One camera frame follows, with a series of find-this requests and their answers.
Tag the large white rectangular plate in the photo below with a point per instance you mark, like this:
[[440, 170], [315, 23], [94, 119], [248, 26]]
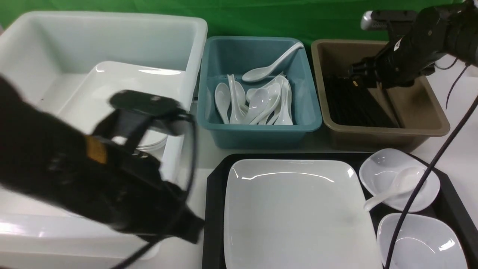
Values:
[[297, 214]]

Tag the small white bowl with spoon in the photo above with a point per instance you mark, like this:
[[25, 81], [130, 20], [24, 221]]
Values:
[[380, 168]]

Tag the white ceramic soup spoon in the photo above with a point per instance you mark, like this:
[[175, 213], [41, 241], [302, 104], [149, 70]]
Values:
[[404, 182]]

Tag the white square bowl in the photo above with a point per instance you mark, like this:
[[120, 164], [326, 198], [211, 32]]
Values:
[[427, 243]]

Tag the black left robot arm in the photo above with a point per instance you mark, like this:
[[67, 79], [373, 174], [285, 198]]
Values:
[[101, 176]]

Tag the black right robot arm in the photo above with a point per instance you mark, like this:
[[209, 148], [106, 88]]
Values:
[[437, 31]]

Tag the pile of white spoons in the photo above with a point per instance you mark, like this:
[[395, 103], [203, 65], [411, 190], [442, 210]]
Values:
[[270, 104]]

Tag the white spoon leaning on rim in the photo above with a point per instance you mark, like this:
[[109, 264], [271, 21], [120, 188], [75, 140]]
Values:
[[258, 74]]

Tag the teal plastic bin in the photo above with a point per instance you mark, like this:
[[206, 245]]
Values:
[[236, 55]]

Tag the black chopsticks bundle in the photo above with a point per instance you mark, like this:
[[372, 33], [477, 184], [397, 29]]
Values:
[[351, 104]]

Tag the green backdrop cloth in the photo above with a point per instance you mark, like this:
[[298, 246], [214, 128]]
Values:
[[305, 20]]

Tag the stack of white plates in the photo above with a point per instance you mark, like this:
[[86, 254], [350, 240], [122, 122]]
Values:
[[89, 104]]

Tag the brown plastic bin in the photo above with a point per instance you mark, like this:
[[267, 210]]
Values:
[[416, 108]]

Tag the large white plastic tub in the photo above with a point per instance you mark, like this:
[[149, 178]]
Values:
[[48, 55]]

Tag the black serving tray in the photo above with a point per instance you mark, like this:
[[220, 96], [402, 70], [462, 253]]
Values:
[[447, 206]]

